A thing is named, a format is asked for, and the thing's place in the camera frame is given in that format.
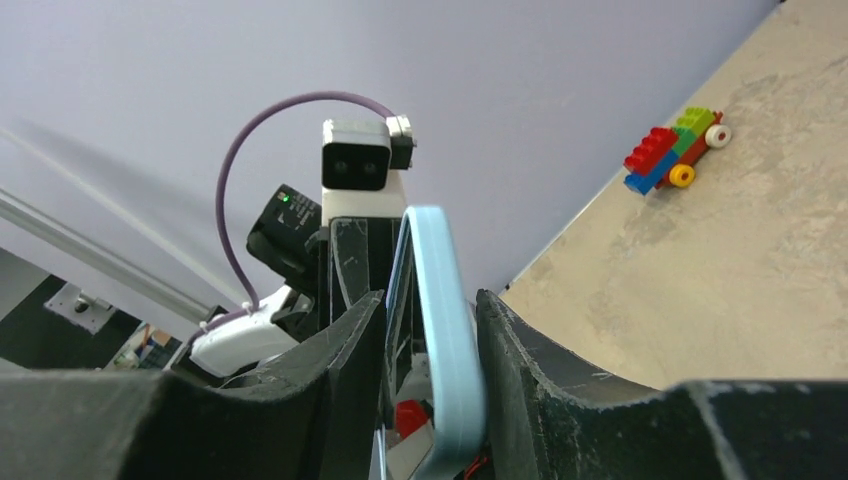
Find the light blue phone case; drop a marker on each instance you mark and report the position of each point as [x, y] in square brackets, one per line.
[425, 252]

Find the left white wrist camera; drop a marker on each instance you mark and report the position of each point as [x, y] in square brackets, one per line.
[361, 169]

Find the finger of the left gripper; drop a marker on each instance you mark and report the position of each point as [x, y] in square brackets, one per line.
[356, 258]

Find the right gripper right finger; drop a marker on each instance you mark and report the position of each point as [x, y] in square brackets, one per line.
[554, 415]

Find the aluminium frame rail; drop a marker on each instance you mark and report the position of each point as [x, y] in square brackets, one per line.
[49, 229]

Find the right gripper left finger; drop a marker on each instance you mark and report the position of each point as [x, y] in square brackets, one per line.
[309, 414]

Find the black phone from case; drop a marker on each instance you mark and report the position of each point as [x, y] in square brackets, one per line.
[405, 337]

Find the colourful toy brick car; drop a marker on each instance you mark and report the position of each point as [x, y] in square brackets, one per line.
[666, 156]

